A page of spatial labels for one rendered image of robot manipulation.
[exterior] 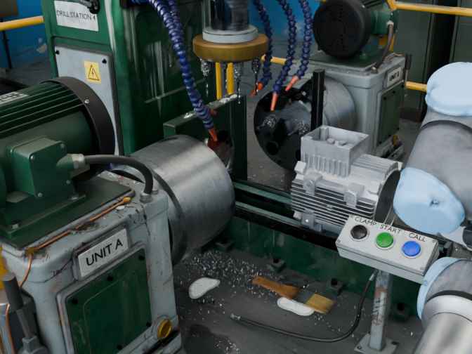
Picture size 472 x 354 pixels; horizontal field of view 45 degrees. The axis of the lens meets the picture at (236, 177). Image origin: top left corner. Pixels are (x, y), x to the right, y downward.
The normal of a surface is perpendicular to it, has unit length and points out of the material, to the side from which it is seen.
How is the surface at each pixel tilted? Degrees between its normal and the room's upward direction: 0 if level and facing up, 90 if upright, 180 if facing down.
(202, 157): 35
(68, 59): 90
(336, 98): 51
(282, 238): 90
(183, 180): 43
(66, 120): 55
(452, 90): 31
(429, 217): 120
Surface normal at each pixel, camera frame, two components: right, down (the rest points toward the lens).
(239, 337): -0.02, -0.90
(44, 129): 0.65, -0.33
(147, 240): 0.81, 0.23
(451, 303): -0.58, -0.33
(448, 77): -0.32, -0.59
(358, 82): -0.58, 0.36
